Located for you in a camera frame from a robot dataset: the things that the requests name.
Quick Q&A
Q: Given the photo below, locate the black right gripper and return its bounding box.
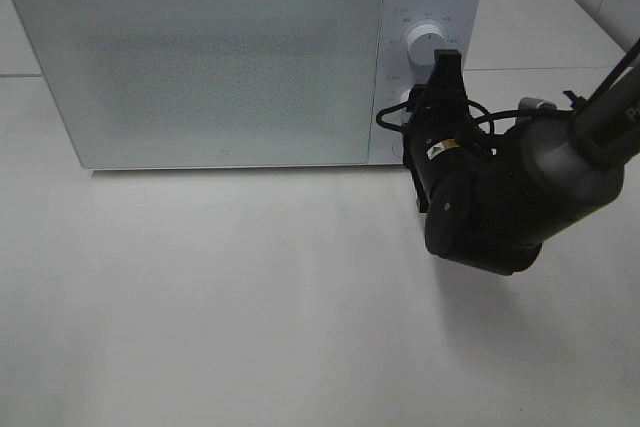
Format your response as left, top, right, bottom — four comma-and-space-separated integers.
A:
400, 49, 488, 213

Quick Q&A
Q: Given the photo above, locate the white timer knob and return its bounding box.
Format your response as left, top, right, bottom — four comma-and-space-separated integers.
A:
396, 89, 412, 124

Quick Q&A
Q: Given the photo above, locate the round white door button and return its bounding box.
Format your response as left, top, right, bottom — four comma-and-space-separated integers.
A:
392, 139, 404, 161

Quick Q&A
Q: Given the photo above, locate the white microwave door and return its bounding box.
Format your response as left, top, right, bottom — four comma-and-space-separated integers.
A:
12, 0, 381, 170

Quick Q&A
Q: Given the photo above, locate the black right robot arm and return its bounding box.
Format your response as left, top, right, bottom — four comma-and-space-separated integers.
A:
402, 50, 639, 275

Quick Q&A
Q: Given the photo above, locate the upper white power knob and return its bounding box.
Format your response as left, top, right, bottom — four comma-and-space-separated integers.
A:
405, 20, 447, 66

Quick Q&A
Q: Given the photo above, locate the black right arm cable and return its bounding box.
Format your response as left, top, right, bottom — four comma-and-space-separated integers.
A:
374, 36, 640, 158

